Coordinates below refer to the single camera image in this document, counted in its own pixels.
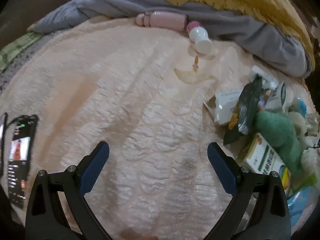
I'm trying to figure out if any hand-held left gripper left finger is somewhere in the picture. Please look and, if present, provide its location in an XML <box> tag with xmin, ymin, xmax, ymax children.
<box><xmin>25</xmin><ymin>141</ymin><xmax>114</xmax><ymax>240</ymax></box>

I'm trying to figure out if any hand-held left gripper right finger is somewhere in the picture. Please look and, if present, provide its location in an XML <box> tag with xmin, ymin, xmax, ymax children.
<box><xmin>204</xmin><ymin>142</ymin><xmax>292</xmax><ymax>240</ymax></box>

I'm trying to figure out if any beige cloth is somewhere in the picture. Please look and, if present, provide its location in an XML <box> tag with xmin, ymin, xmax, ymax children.
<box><xmin>287</xmin><ymin>97</ymin><xmax>320</xmax><ymax>170</ymax></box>

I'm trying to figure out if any green white medicine box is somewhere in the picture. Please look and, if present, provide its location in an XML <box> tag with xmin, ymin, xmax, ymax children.
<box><xmin>237</xmin><ymin>132</ymin><xmax>292</xmax><ymax>188</ymax></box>

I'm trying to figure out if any flat white box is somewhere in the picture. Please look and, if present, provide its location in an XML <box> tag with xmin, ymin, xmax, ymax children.
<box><xmin>203</xmin><ymin>90</ymin><xmax>244</xmax><ymax>127</ymax></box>

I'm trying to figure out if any dark snack packet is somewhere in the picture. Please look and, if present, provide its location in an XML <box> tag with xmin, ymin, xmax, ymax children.
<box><xmin>223</xmin><ymin>75</ymin><xmax>263</xmax><ymax>145</ymax></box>

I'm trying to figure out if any pink quilted blanket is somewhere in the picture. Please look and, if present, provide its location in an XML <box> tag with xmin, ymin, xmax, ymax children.
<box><xmin>0</xmin><ymin>15</ymin><xmax>313</xmax><ymax>240</ymax></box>

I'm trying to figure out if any black smartphone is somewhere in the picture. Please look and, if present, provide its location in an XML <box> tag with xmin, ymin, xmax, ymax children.
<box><xmin>7</xmin><ymin>114</ymin><xmax>39</xmax><ymax>205</ymax></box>

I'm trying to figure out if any blue plastic packet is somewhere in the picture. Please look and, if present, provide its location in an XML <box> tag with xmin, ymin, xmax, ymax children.
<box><xmin>285</xmin><ymin>185</ymin><xmax>320</xmax><ymax>220</ymax></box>

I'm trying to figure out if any white green carton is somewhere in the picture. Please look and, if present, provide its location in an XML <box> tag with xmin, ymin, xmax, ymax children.
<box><xmin>265</xmin><ymin>81</ymin><xmax>294</xmax><ymax>112</ymax></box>

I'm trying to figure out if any white bottle pink cap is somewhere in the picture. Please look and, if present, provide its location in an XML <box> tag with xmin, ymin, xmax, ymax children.
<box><xmin>186</xmin><ymin>21</ymin><xmax>213</xmax><ymax>55</ymax></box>

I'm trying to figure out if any grey quilt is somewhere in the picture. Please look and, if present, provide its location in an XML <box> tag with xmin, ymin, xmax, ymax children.
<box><xmin>27</xmin><ymin>0</ymin><xmax>313</xmax><ymax>78</ymax></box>

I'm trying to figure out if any green checked cloth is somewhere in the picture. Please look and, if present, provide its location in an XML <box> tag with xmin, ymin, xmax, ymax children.
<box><xmin>0</xmin><ymin>31</ymin><xmax>44</xmax><ymax>74</ymax></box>

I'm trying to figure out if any pink thermos bottle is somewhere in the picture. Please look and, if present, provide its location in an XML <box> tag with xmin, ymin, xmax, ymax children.
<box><xmin>136</xmin><ymin>11</ymin><xmax>188</xmax><ymax>32</ymax></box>

